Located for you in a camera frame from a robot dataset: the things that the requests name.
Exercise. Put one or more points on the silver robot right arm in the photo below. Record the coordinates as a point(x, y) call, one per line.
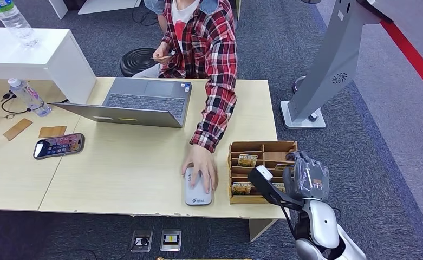
point(322, 222)

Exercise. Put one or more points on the grey kiosk stand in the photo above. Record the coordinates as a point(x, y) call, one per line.
point(326, 71)

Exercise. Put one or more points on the long wooden card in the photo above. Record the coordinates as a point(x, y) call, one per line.
point(17, 129)

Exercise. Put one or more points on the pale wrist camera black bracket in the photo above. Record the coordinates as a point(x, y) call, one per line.
point(265, 186)

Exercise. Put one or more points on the wooden compartment card box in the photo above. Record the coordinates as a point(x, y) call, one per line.
point(247, 145)

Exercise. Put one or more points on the hotel room key card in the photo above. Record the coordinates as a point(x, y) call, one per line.
point(278, 187)
point(282, 167)
point(247, 160)
point(241, 188)

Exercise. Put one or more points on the large clear water bottle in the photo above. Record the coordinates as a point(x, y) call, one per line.
point(14, 18)

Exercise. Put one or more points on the desk leg panel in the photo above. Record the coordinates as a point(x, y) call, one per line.
point(260, 229)

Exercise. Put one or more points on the white furniture panel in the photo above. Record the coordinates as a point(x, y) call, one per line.
point(107, 5)

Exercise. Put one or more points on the grey laptop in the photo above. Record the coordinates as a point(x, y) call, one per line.
point(125, 116)

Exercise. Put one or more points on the wide wooden card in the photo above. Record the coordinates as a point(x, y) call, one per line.
point(52, 132)

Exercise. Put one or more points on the person's right hand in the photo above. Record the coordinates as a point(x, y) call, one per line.
point(164, 50)

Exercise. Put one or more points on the smartphone with dark case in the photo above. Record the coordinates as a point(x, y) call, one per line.
point(59, 145)

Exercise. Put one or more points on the small clear water bottle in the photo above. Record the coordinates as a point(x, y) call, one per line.
point(30, 97)

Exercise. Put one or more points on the person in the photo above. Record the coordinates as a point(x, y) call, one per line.
point(215, 71)

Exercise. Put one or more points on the closed floor socket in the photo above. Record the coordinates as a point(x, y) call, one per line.
point(171, 240)

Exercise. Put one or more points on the black round stool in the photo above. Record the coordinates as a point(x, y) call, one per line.
point(137, 61)

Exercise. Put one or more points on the grey card reader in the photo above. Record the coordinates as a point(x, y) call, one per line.
point(198, 199)

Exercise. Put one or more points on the person's left hand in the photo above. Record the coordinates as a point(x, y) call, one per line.
point(200, 161)

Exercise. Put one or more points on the open floor socket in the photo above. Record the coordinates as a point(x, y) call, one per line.
point(141, 241)

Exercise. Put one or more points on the patterned card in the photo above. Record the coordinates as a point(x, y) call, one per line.
point(161, 57)

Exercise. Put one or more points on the white shelf block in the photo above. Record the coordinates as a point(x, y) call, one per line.
point(53, 54)

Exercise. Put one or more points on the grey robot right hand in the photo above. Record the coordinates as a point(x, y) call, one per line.
point(310, 179)

